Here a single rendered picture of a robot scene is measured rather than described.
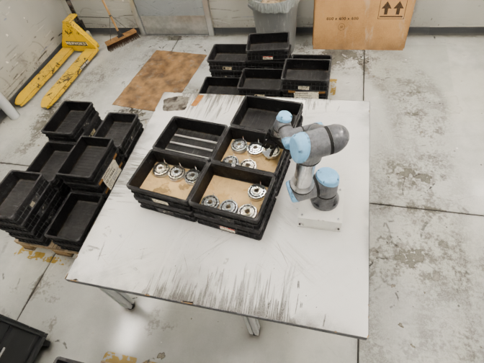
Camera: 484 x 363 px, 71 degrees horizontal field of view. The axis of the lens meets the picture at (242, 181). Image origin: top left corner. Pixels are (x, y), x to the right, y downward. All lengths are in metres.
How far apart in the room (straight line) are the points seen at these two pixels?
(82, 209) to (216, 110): 1.33
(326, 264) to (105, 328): 1.65
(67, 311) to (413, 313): 2.41
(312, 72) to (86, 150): 2.05
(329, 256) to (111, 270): 1.18
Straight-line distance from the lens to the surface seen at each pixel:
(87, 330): 2.83
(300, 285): 1.79
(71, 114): 3.52
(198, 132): 2.30
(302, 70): 3.26
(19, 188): 3.13
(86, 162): 2.97
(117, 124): 3.35
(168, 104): 2.79
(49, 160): 3.37
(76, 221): 2.95
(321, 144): 1.32
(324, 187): 1.72
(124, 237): 2.13
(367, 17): 4.36
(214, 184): 1.98
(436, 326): 2.62
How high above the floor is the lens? 2.39
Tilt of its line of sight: 52 degrees down
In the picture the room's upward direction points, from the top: 12 degrees counter-clockwise
